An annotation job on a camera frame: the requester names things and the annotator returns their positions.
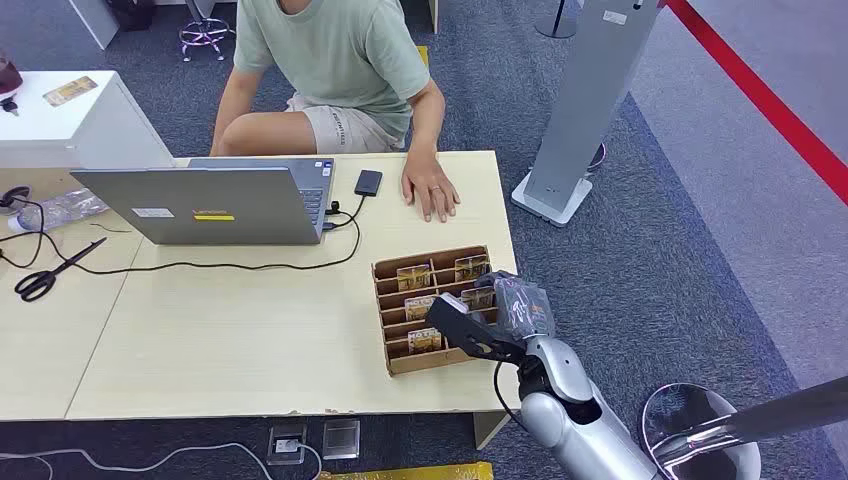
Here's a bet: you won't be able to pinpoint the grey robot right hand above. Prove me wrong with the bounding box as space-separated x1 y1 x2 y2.
474 269 557 342

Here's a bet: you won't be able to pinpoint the person's left hand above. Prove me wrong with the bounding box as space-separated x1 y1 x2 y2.
400 153 462 225

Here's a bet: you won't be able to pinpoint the gold hotel card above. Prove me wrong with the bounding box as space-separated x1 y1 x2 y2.
403 294 438 323
396 263 433 293
453 254 491 284
406 327 444 356
459 286 497 313

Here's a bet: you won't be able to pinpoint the wooden card holder box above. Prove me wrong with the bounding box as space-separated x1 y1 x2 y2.
370 244 506 378

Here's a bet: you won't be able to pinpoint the person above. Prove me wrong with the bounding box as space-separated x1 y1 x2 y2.
210 0 446 158

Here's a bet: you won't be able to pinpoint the gold card on cabinet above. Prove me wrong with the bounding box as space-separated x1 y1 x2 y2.
42 74 100 109

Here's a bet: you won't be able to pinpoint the black external drive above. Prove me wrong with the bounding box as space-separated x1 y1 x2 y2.
353 168 385 199

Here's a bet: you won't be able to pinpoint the wooden table leg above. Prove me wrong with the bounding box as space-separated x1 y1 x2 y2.
472 411 513 452

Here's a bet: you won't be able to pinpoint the grey kiosk stand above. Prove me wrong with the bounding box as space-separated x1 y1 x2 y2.
510 0 664 229

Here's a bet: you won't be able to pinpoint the chrome stanchion base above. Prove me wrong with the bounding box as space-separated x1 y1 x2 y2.
638 382 764 480

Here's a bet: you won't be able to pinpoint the yellow floor tape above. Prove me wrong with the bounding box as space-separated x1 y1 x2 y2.
317 461 496 480

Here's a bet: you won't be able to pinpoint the dark round stanchion base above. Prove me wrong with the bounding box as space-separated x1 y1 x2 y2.
534 0 586 40

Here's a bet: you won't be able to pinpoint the closed floor socket box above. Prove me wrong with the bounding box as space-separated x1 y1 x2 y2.
321 418 362 462

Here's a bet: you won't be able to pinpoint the grey laptop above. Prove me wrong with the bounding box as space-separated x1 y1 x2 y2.
70 156 337 247

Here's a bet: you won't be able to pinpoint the chrome stanchion pole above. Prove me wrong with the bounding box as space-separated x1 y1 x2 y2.
651 375 848 466

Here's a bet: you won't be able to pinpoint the chrome stool base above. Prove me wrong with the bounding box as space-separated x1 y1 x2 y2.
178 0 238 64

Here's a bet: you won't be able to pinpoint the floor socket with plug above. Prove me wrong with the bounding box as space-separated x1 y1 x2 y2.
266 423 309 467

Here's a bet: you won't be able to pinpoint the red barrier belt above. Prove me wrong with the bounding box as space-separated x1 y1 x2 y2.
663 0 848 207

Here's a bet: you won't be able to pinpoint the black bag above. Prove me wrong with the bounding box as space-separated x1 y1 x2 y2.
105 0 158 33

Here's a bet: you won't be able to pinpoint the white cabinet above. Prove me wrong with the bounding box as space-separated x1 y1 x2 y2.
0 69 176 170

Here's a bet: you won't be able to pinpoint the clear plastic bottle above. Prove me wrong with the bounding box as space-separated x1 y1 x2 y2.
7 188 111 234

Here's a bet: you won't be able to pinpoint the white furniture panel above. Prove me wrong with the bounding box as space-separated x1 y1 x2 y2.
67 0 121 52

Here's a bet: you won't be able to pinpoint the black scissors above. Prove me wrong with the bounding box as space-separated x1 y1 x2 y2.
13 237 109 304

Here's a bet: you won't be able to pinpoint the dark red object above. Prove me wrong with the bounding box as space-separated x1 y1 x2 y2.
0 55 25 101

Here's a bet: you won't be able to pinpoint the short black drive cable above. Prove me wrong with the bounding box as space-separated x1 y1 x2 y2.
323 194 368 231

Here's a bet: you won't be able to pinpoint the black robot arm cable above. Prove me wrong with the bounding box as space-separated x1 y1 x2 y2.
492 361 526 433

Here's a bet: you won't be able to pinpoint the long black cable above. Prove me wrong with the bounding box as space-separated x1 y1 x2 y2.
0 195 364 276

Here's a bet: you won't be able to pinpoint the white floor cable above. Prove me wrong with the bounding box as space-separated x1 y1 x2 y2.
0 441 325 480

